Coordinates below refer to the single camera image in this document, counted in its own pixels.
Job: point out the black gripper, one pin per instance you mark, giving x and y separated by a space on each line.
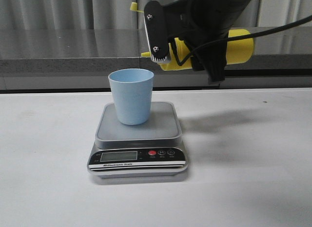
196 30

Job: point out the yellow squeeze bottle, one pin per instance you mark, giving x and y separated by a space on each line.
237 51

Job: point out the light blue plastic cup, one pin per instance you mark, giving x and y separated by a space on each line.
132 93

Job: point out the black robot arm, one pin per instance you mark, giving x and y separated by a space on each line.
195 22

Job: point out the silver digital kitchen scale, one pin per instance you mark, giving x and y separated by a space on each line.
152 152

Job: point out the grey stone counter ledge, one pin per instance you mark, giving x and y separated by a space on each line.
81 60

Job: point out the white pleated curtain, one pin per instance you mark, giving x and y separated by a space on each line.
116 14

